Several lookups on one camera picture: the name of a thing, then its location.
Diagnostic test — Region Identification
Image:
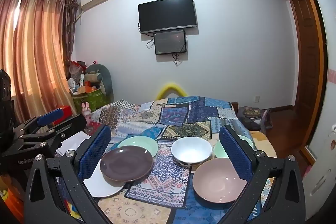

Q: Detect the white wardrobe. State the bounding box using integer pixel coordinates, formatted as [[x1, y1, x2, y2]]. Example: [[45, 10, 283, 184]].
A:
[[297, 0, 336, 219]]

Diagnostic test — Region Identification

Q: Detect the red box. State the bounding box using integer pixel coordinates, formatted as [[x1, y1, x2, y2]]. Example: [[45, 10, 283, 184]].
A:
[[54, 105, 72, 125]]

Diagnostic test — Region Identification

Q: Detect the pink bunny toy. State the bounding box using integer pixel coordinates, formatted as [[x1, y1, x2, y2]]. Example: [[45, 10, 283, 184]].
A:
[[81, 102, 92, 119]]

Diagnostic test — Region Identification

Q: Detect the pink bowl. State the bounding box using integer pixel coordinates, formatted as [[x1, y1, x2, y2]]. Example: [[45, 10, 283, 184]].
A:
[[192, 158, 248, 204]]

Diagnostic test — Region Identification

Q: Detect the brown patterned drape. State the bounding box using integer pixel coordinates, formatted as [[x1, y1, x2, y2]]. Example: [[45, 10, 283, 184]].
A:
[[63, 0, 79, 62]]

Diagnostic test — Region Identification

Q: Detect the grey plush toy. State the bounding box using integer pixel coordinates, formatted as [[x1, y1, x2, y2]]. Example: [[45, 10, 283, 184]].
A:
[[85, 63, 113, 96]]

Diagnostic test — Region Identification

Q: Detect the brown plate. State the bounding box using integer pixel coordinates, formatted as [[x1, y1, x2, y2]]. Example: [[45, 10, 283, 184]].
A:
[[100, 146, 154, 182]]

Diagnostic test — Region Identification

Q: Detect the yellow foam ring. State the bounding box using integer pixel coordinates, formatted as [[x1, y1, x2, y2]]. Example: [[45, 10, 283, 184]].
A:
[[157, 82, 188, 100]]

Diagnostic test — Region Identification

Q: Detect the white plate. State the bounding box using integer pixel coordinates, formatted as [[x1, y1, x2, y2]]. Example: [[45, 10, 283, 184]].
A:
[[83, 158, 126, 198]]

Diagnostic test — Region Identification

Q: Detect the red plastic bag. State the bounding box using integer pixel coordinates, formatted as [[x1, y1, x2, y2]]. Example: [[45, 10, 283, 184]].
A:
[[69, 61, 87, 80]]

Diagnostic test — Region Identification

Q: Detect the green bowl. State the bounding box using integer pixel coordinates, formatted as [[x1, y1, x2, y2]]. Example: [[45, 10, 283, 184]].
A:
[[214, 135, 255, 159]]

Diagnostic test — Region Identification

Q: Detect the grey backpack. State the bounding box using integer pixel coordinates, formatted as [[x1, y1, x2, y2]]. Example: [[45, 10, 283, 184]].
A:
[[238, 106, 273, 132]]

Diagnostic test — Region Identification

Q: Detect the orange yellow toy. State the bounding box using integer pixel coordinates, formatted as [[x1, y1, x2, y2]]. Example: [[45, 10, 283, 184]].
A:
[[0, 174, 25, 223]]

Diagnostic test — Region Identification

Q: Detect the wooden door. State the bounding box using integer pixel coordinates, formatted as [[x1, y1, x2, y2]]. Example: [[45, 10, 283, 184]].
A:
[[287, 0, 319, 111]]

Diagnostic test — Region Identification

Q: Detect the green plate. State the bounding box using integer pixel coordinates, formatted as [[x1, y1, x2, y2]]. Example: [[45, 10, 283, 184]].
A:
[[117, 136, 159, 157]]

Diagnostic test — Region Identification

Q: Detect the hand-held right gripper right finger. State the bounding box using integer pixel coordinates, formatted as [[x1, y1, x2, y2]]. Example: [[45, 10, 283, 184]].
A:
[[219, 125, 306, 224]]

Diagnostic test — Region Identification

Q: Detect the wooden door frame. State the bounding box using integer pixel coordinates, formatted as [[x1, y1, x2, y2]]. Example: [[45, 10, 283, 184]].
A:
[[285, 0, 328, 164]]

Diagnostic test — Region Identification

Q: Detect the orange sheer curtain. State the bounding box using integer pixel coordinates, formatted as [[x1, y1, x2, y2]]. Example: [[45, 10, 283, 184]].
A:
[[0, 0, 70, 122]]

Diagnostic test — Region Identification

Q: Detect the small grey plush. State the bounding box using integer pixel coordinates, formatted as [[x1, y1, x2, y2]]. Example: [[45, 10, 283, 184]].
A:
[[68, 78, 79, 92]]

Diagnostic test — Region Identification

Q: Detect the black wall television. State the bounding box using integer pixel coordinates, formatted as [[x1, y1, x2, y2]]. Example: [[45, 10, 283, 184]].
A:
[[138, 0, 198, 34]]

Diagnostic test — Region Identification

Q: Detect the white cloth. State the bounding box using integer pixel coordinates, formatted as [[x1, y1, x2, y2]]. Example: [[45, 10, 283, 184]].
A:
[[55, 132, 91, 156]]

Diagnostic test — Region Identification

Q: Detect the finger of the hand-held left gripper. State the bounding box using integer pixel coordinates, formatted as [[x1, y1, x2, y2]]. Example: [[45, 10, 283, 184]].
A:
[[13, 108, 65, 136], [18, 115, 87, 146]]

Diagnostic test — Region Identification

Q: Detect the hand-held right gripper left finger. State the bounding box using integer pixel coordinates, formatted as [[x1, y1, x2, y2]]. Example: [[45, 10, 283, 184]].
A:
[[24, 125, 112, 224]]

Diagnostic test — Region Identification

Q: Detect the black monitor cable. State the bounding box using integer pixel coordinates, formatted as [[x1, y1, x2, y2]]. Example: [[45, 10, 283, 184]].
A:
[[171, 53, 183, 67]]

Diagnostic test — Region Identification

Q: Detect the small black monitor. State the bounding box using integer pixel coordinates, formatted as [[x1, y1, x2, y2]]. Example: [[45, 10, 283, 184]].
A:
[[154, 30, 187, 56]]

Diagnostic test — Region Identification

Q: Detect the orange box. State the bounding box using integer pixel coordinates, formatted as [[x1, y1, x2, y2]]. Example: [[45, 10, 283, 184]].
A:
[[79, 85, 99, 94]]

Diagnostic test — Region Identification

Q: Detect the white bowl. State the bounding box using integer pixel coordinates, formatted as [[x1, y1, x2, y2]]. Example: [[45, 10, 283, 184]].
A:
[[171, 137, 213, 167]]

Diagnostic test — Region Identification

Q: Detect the patchwork blanket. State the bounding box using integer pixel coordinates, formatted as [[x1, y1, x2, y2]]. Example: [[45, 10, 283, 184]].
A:
[[56, 95, 277, 224]]

